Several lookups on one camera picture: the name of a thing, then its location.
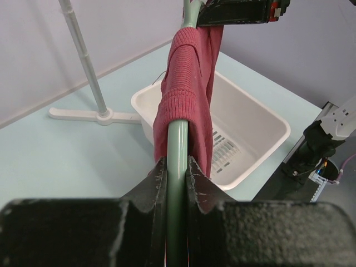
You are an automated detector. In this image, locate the white slotted cable duct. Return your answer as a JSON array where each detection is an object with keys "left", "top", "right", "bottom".
[{"left": 309, "top": 171, "right": 328, "bottom": 202}]

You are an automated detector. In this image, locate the metal clothes rack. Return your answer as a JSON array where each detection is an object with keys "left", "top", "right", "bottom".
[{"left": 49, "top": 0, "right": 141, "bottom": 126}]

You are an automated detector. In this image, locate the red tank top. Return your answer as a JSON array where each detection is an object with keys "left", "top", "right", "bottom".
[{"left": 153, "top": 26, "right": 224, "bottom": 176}]

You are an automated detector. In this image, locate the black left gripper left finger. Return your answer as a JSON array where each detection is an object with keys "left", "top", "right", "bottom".
[{"left": 1, "top": 158, "right": 167, "bottom": 266}]

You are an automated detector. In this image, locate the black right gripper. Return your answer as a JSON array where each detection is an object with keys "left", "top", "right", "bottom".
[{"left": 197, "top": 0, "right": 290, "bottom": 27}]

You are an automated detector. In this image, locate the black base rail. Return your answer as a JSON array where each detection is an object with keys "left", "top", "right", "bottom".
[{"left": 250, "top": 101, "right": 334, "bottom": 202}]

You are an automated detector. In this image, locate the white plastic basket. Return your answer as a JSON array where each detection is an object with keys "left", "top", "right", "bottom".
[{"left": 130, "top": 71, "right": 291, "bottom": 191}]

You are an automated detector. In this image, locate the mint green plastic hanger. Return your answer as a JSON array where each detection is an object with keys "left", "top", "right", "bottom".
[{"left": 165, "top": 0, "right": 208, "bottom": 267}]

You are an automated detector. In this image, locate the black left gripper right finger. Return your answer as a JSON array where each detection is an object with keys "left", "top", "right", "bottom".
[{"left": 186, "top": 157, "right": 355, "bottom": 266}]

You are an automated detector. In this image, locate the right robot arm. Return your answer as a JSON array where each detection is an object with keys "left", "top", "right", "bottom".
[{"left": 197, "top": 0, "right": 355, "bottom": 194}]

